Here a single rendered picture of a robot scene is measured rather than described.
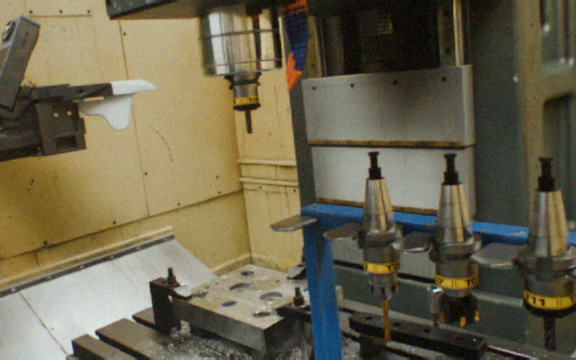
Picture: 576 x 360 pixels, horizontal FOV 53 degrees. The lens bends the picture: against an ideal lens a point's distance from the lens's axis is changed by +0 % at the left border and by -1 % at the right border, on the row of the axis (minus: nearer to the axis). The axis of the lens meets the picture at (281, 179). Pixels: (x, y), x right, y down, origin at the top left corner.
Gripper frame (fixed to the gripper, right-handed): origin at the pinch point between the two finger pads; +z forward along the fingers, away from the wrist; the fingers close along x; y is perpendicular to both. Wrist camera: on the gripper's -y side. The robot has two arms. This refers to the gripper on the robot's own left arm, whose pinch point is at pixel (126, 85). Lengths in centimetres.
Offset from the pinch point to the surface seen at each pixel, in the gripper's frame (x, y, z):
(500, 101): 14, 12, 82
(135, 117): -116, 11, 68
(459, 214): 37.1, 19.0, 19.3
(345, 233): 20.0, 23.4, 18.7
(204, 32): -15.4, -7.9, 26.2
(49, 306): -105, 64, 22
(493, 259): 42, 23, 18
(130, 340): -41, 55, 15
